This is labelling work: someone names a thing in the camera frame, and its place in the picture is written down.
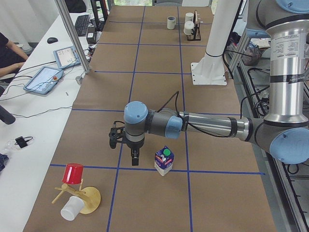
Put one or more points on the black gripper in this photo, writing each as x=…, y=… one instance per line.
x=134, y=145

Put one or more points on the blue white milk carton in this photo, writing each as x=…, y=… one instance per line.
x=164, y=159

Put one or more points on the white grey-lined mug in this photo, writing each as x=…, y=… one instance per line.
x=171, y=22

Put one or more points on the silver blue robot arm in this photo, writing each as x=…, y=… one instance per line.
x=283, y=132

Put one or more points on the wooden cup tree stand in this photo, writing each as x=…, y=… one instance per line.
x=90, y=196

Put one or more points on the red plastic cup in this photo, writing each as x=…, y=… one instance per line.
x=73, y=173

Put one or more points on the white plastic cup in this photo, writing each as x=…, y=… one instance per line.
x=72, y=208

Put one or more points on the small metal cylinder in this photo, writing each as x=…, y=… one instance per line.
x=79, y=79

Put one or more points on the teach pendant tablet far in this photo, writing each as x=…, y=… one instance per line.
x=66, y=57

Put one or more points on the teach pendant tablet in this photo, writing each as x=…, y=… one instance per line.
x=43, y=81
x=66, y=57

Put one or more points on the teach pendant tablet near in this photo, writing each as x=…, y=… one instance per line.
x=43, y=81

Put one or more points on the white mug on rack near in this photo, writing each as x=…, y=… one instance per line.
x=188, y=27

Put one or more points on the white mug on rack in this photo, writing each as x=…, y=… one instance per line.
x=188, y=27
x=189, y=16

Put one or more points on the black keyboard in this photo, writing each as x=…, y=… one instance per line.
x=81, y=24

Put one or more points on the black computer mouse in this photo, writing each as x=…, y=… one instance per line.
x=52, y=40

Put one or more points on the white mug on rack far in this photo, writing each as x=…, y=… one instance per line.
x=189, y=16

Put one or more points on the seated person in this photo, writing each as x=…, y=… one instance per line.
x=12, y=58

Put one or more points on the white camera pole base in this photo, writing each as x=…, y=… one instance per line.
x=210, y=69

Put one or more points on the black wire mug rack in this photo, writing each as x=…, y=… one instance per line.
x=195, y=36

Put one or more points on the aluminium frame post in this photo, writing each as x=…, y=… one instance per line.
x=67, y=21

